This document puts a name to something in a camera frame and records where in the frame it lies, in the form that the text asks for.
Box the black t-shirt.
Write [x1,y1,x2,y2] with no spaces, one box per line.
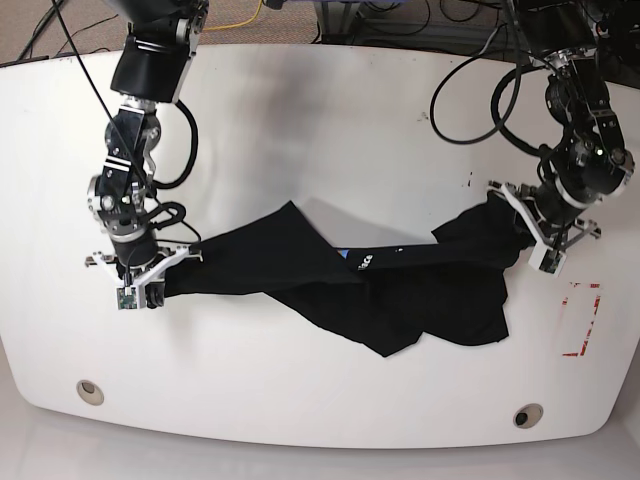
[165,195,532,357]

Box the wrist camera board image-left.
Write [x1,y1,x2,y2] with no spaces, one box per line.
[116,286,138,310]

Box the table cable grommet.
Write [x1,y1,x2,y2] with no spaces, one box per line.
[513,403,544,429]
[76,380,105,406]

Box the yellow cable on floor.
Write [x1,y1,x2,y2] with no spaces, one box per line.
[199,0,265,32]

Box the left table cable grommet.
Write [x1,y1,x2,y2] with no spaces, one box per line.
[76,380,105,406]

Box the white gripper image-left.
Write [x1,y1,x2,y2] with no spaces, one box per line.
[84,243,203,310]

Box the red tape rectangle marking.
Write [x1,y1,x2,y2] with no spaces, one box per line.
[554,282,602,358]

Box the black cable on floor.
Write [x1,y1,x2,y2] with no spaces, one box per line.
[52,22,111,56]

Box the wrist camera board image-right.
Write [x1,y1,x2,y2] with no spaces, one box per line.
[539,256,565,277]

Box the right table cable grommet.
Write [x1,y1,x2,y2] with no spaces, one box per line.
[513,403,544,429]

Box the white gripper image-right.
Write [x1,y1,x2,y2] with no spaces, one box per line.
[488,181,601,271]

